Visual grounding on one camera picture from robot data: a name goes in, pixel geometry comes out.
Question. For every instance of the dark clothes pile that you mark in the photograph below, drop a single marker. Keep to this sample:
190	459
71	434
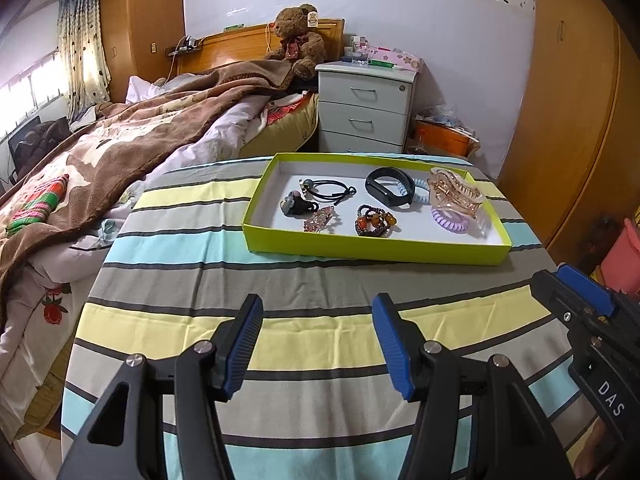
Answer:
40	142

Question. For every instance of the wooden bed headboard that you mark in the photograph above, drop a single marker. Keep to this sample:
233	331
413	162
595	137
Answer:
240	47

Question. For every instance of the dotted curtain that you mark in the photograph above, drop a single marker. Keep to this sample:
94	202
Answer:
82	55

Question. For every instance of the pink plastic bin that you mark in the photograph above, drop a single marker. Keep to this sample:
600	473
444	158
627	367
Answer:
622	255

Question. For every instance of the transparent claw hair clip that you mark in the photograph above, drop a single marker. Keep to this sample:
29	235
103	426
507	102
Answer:
455	195

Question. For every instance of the large wooden wardrobe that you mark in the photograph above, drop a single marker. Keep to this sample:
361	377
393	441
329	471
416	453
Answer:
565	110

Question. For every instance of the wooden wardrobe with star stickers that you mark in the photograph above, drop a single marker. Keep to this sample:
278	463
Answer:
150	10

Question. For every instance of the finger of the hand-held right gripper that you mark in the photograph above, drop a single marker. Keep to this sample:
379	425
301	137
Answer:
557	295
590	292

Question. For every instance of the power strip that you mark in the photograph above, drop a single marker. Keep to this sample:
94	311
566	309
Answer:
185	46

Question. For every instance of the brown teddy bear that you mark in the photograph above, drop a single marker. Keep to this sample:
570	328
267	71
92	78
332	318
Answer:
297	45

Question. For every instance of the person's right hand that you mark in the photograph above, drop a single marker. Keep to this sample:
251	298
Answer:
592	445

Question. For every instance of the yellow pillow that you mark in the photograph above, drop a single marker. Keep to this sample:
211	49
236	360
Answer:
290	130

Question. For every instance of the pink flowered box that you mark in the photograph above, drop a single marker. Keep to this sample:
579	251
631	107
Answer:
400	57

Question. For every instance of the red green plaid cloth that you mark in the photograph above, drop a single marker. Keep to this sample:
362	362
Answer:
37	202

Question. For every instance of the white nightstand with drawers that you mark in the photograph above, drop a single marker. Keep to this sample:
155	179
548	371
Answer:
365	105

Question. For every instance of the brown fleece blanket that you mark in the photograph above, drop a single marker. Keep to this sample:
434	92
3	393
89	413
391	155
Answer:
125	150

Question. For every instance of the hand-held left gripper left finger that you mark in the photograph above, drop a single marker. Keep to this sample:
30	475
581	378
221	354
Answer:
245	345

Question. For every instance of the green cardboard box tray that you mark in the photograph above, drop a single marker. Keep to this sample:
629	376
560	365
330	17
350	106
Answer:
270	215

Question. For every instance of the black wrist band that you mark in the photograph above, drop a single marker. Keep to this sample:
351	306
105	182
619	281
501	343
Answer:
406	190

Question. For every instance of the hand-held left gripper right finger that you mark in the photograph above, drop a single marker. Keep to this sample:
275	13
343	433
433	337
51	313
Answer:
392	350

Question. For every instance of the orange storage box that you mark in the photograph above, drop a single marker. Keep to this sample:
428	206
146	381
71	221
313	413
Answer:
442	140

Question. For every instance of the pink rhinestone hair clip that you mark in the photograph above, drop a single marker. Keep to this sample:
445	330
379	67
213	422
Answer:
320	220

